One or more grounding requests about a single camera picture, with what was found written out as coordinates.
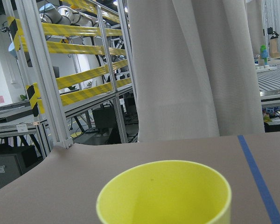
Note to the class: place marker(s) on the white curtain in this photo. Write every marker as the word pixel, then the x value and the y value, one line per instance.
pixel 194 70

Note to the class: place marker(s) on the yellow plastic cup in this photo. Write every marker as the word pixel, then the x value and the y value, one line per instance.
pixel 166 192

